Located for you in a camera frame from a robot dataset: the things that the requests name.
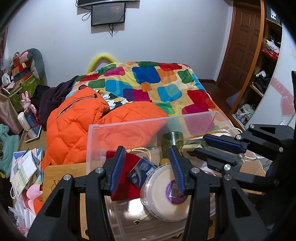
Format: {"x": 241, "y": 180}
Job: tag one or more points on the pink curtain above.
{"x": 9, "y": 115}

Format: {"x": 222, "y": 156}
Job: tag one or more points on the orange puffer jacket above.
{"x": 68, "y": 125}

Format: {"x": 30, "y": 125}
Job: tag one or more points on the white sliding wardrobe door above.
{"x": 277, "y": 104}

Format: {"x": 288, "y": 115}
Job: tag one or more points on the wooden wardrobe shelves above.
{"x": 262, "y": 68}

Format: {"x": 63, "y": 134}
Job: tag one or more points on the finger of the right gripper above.
{"x": 205, "y": 155}
{"x": 225, "y": 143}

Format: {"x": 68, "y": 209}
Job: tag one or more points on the green storage box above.
{"x": 29, "y": 85}

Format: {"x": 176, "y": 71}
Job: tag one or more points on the colourful patchwork quilt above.
{"x": 135, "y": 91}

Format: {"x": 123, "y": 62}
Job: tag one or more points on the red velvet pouch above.
{"x": 126, "y": 190}

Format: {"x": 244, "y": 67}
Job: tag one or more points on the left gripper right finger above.
{"x": 236, "y": 216}

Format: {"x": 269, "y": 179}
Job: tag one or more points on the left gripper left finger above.
{"x": 59, "y": 217}

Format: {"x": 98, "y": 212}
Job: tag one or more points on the wall mounted monitor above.
{"x": 108, "y": 14}

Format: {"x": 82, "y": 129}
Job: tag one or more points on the round cotton pad container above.
{"x": 162, "y": 198}

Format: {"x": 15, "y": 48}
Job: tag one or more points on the pink bunny figure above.
{"x": 26, "y": 102}

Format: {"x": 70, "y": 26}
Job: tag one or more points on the blue foil packet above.
{"x": 140, "y": 172}

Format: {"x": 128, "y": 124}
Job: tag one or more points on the wooden door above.
{"x": 241, "y": 47}

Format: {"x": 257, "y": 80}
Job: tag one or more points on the bamboo lap table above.
{"x": 60, "y": 175}

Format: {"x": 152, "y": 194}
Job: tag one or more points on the green glass pump bottle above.
{"x": 168, "y": 140}

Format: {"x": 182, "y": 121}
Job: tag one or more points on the curved black television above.
{"x": 83, "y": 3}

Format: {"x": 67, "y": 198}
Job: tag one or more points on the white drawstring pouch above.
{"x": 250, "y": 161}

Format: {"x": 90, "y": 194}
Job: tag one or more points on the white cylinder bottle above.
{"x": 22, "y": 120}

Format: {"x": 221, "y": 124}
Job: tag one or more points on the blue thermos bottle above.
{"x": 30, "y": 118}

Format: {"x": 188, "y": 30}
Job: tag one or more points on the stack of papers and booklets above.
{"x": 25, "y": 170}

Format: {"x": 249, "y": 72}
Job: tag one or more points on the black FiiO box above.
{"x": 271, "y": 15}

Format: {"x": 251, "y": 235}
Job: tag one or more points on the teal dinosaur plush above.
{"x": 9, "y": 145}

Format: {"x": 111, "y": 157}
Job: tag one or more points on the dark purple clothing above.
{"x": 46, "y": 99}

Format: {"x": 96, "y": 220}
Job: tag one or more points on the clear plastic storage bin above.
{"x": 103, "y": 140}

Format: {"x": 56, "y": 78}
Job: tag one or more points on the tablet on desk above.
{"x": 33, "y": 134}

